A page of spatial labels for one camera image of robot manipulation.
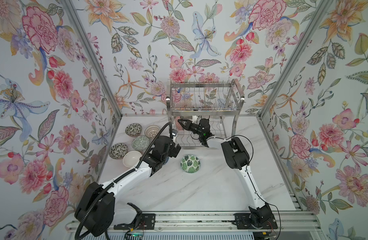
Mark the dark floral patterned bowl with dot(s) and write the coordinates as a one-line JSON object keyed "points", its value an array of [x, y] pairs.
{"points": [[134, 130]]}

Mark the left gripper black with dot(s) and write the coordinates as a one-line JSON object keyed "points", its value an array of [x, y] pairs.
{"points": [[173, 149]]}

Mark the pink bowl dark floral inside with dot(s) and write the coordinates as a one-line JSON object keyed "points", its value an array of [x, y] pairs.
{"points": [[177, 124]]}

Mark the brown white patterned bowl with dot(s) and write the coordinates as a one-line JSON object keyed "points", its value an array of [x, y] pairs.
{"points": [[152, 131]]}

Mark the black white floral bowl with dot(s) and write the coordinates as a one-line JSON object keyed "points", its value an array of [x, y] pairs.
{"points": [[118, 151]]}

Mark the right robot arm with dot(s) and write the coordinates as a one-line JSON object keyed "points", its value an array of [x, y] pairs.
{"points": [[237, 158]]}

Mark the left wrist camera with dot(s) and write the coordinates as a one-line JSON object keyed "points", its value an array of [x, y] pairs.
{"points": [[173, 134]]}

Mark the stainless steel dish rack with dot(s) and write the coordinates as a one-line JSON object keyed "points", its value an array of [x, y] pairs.
{"points": [[219, 102]]}

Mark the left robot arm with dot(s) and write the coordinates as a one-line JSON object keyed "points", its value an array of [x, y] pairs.
{"points": [[100, 206]]}

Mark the green leaf patterned bowl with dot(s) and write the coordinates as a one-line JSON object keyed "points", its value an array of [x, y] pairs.
{"points": [[190, 164]]}

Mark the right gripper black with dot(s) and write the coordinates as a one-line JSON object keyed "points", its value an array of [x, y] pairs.
{"points": [[188, 125]]}

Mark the green geometric patterned bowl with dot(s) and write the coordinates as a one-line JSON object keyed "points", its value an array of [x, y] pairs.
{"points": [[140, 143]]}

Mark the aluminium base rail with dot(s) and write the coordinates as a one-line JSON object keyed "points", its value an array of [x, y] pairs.
{"points": [[284, 221]]}

